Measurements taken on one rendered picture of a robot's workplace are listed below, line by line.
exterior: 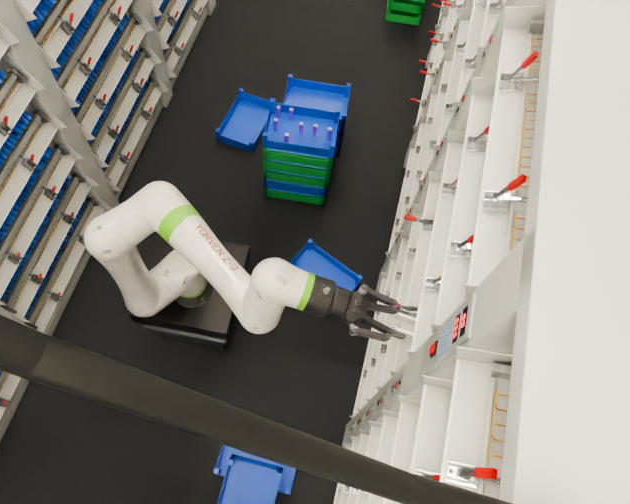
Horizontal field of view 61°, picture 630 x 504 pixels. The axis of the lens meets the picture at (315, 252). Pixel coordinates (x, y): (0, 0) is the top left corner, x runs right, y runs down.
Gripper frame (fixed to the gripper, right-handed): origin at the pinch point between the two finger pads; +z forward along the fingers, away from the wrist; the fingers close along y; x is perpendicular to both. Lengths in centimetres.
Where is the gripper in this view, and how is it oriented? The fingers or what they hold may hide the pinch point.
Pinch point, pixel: (407, 326)
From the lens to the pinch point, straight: 134.9
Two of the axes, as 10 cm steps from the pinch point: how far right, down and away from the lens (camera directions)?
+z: 9.3, 3.3, 1.4
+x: -2.6, 3.6, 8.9
